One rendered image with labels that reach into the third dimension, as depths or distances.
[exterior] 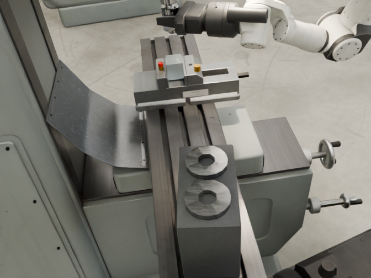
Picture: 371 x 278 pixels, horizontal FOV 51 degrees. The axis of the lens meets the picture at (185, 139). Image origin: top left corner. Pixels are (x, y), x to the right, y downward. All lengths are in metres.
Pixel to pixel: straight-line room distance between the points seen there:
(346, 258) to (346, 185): 1.04
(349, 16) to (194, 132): 0.53
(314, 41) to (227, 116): 0.46
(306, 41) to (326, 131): 1.58
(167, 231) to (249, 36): 0.51
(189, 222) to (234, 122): 0.71
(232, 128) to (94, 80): 2.04
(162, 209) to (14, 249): 0.62
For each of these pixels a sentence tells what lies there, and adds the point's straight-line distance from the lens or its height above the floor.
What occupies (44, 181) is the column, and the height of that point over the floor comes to 0.88.
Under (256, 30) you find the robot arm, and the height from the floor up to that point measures 1.24.
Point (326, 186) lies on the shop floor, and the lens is 2.30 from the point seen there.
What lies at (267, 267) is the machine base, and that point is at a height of 0.20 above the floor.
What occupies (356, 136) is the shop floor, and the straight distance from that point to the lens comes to 2.65.
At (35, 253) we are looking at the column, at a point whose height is 0.57.
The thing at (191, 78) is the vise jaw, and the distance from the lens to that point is 1.25.
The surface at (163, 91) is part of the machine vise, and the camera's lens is 1.28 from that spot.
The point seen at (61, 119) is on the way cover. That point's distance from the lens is 1.16.
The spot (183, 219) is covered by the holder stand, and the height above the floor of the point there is 1.10.
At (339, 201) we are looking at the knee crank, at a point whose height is 0.50.
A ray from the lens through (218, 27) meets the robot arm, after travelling 1.03.
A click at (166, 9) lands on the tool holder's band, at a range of 1.07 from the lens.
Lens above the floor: 1.70
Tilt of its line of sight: 42 degrees down
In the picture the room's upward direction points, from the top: 6 degrees counter-clockwise
